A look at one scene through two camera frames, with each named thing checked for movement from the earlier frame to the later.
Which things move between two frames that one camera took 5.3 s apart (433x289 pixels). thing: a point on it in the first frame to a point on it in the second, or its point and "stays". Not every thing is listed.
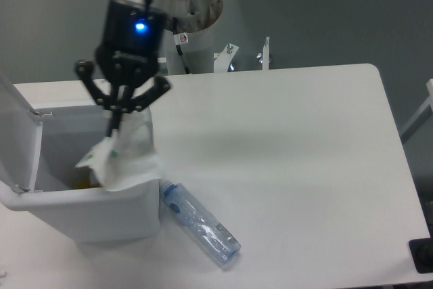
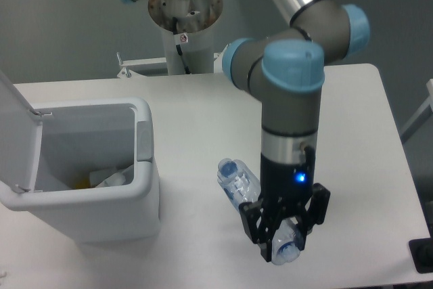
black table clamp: [421, 251] stays
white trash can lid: [20, 132] stays
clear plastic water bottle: [216, 241] to [241, 185]
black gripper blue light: [129, 55] to [285, 189]
